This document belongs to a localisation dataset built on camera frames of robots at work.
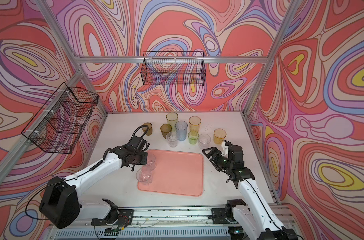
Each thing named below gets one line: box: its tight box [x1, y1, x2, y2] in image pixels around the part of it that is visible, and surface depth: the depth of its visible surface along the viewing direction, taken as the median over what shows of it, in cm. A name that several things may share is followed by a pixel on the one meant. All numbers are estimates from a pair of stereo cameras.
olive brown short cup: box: [160, 123, 172, 139], surface depth 101 cm
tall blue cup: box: [175, 120, 188, 141], surface depth 99 cm
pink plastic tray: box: [137, 149, 205, 197], surface depth 91 cm
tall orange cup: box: [188, 115, 202, 133], surface depth 100 cm
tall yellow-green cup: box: [166, 111, 179, 132], surface depth 101 cm
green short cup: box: [188, 131, 199, 145], surface depth 101 cm
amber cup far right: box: [213, 128, 227, 145], surface depth 100 cm
